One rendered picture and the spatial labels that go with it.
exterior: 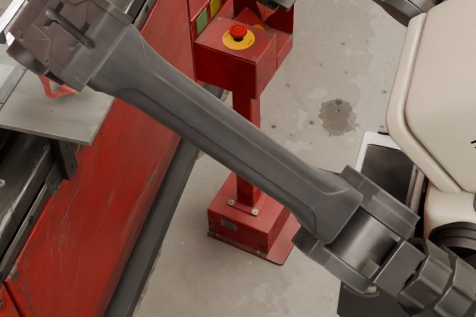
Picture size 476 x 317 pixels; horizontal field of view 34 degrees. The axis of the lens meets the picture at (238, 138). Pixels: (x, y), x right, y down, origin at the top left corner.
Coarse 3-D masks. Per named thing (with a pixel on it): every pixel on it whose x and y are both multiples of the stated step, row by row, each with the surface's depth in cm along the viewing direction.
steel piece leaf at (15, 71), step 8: (0, 64) 136; (16, 64) 133; (0, 72) 135; (8, 72) 135; (16, 72) 133; (0, 80) 133; (8, 80) 131; (0, 88) 129; (8, 88) 132; (0, 96) 129
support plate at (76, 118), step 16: (0, 48) 139; (16, 80) 134; (32, 80) 134; (16, 96) 131; (32, 96) 131; (64, 96) 131; (80, 96) 131; (96, 96) 130; (112, 96) 130; (0, 112) 129; (16, 112) 129; (32, 112) 129; (48, 112) 128; (64, 112) 128; (80, 112) 128; (96, 112) 128; (16, 128) 127; (32, 128) 126; (48, 128) 126; (64, 128) 126; (80, 128) 126; (96, 128) 126
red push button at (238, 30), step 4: (232, 28) 170; (236, 28) 170; (240, 28) 170; (244, 28) 170; (232, 32) 169; (236, 32) 169; (240, 32) 169; (244, 32) 169; (232, 36) 169; (236, 36) 169; (240, 36) 169; (236, 40) 171; (240, 40) 171
